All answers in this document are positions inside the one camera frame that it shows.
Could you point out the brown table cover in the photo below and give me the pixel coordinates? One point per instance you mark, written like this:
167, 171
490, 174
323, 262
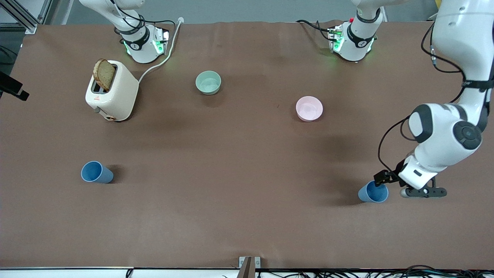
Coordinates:
247, 212

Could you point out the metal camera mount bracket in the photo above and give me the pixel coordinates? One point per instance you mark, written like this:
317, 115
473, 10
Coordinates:
247, 268

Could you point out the blue plastic cup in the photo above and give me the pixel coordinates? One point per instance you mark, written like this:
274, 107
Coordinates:
371, 193
92, 171

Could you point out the brown bread slice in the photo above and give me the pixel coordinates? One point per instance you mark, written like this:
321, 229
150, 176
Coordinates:
104, 75

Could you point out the cream toaster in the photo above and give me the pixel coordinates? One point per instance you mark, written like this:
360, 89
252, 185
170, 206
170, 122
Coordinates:
119, 92

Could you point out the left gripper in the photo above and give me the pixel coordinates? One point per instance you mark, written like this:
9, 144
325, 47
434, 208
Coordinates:
389, 177

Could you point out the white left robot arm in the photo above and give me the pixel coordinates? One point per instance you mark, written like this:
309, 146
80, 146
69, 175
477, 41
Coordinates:
444, 131

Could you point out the mint green bowl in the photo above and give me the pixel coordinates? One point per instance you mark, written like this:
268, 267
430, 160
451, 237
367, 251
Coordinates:
208, 83

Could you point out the aluminium frame profile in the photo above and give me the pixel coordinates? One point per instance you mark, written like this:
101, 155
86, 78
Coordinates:
27, 25

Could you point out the pink bowl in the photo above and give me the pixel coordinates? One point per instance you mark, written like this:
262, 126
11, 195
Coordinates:
308, 109

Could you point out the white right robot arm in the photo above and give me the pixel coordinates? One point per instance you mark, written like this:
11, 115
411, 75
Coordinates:
141, 46

